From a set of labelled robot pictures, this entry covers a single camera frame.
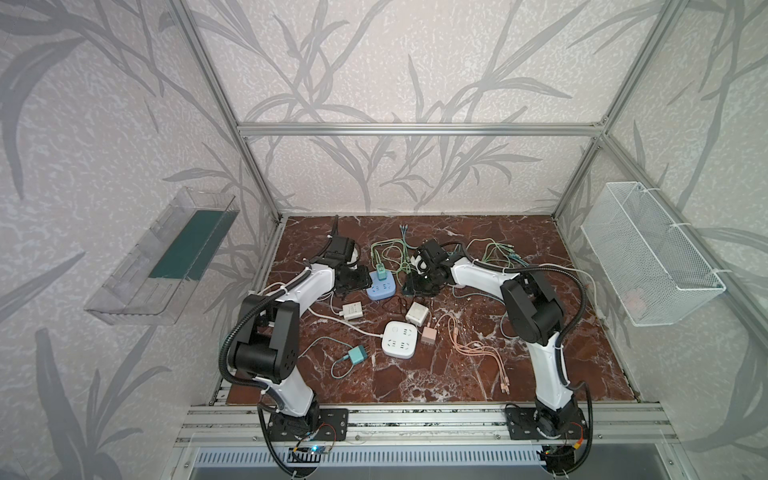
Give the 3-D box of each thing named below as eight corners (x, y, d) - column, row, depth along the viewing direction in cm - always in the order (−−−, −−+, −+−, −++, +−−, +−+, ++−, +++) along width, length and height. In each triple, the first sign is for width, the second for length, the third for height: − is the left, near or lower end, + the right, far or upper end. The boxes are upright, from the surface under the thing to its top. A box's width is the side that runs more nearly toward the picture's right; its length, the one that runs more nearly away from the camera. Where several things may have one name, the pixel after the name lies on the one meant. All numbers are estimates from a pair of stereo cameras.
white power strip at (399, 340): (382, 358, 87) (381, 354, 84) (383, 325, 93) (383, 321, 90) (417, 358, 87) (418, 354, 84) (416, 325, 93) (417, 321, 90)
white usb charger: (404, 318, 93) (404, 315, 91) (413, 304, 97) (413, 300, 95) (420, 327, 91) (420, 324, 90) (428, 312, 95) (429, 308, 93)
